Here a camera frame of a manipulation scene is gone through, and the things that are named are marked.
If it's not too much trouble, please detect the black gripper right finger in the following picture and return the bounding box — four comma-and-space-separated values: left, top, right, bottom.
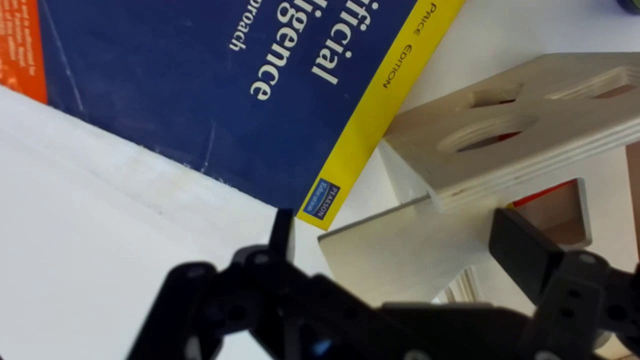
489, 207, 640, 360

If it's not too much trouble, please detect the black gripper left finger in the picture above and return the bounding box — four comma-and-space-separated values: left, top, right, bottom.
125, 207, 377, 360

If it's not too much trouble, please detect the wooden lid with shape holes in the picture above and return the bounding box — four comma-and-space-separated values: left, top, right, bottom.
383, 50, 640, 211

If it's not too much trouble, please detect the wooden shape sorter box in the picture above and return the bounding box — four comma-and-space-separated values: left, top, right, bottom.
317, 179, 597, 310

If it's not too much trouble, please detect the blue yellow textbook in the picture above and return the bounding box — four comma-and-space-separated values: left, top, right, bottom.
0, 0, 468, 233

